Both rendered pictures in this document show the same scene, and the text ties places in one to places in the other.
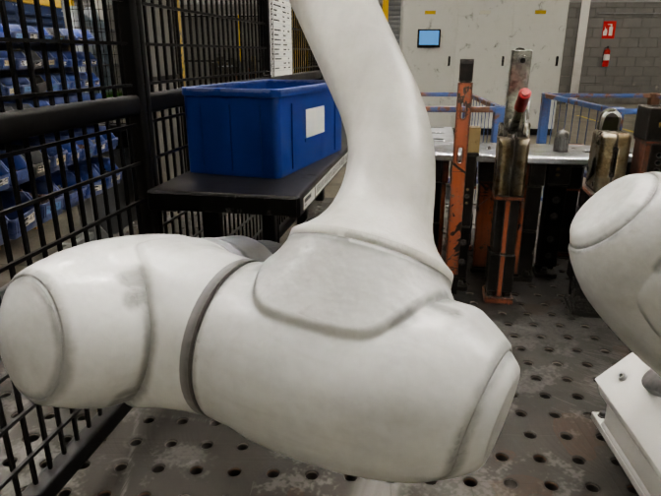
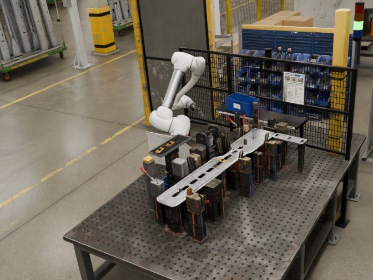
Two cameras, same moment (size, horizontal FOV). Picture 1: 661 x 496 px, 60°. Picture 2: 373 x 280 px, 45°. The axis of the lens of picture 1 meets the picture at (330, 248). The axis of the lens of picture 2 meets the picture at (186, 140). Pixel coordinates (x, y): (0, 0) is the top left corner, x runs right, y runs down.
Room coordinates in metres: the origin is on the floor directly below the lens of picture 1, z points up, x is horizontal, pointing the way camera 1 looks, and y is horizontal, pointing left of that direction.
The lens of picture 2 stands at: (2.64, -3.73, 2.75)
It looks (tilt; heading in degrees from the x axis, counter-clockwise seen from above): 26 degrees down; 121
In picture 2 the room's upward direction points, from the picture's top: 5 degrees counter-clockwise
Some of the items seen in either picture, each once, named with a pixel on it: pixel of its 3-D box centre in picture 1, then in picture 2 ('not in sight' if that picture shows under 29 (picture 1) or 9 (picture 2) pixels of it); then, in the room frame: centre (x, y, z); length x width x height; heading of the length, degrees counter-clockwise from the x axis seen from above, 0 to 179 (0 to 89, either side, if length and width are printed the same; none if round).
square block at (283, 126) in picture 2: not in sight; (281, 141); (1.49, -0.15, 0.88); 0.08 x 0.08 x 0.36; 80
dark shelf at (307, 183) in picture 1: (298, 151); (259, 115); (1.19, 0.07, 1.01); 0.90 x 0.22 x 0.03; 170
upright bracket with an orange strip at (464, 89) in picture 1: (457, 183); (244, 135); (1.17, -0.27, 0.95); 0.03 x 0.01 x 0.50; 80
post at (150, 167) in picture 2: not in sight; (151, 185); (0.81, -1.28, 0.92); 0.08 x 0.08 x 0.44; 80
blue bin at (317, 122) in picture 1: (271, 122); (242, 104); (1.00, 0.10, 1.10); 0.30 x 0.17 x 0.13; 160
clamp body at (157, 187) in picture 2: not in sight; (159, 202); (0.95, -1.40, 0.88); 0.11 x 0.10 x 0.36; 170
